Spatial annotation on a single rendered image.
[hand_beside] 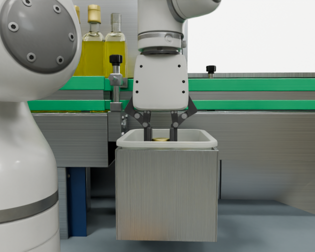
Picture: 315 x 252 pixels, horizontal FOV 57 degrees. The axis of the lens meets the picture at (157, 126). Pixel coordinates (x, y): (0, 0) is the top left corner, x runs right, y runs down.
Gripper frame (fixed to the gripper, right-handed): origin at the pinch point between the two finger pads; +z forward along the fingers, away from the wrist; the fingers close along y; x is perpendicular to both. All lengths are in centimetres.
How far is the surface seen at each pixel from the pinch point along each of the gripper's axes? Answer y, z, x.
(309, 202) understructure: -47, 27, -43
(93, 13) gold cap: 19.1, -29.9, -24.2
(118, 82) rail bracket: 9.9, -11.0, -10.1
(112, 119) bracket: 11.6, -2.6, -10.9
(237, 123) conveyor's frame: -18.5, -1.2, -21.2
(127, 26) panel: 13, -30, -38
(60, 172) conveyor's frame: 23.9, 9.7, -11.0
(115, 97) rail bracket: 10.8, -7.6, -10.7
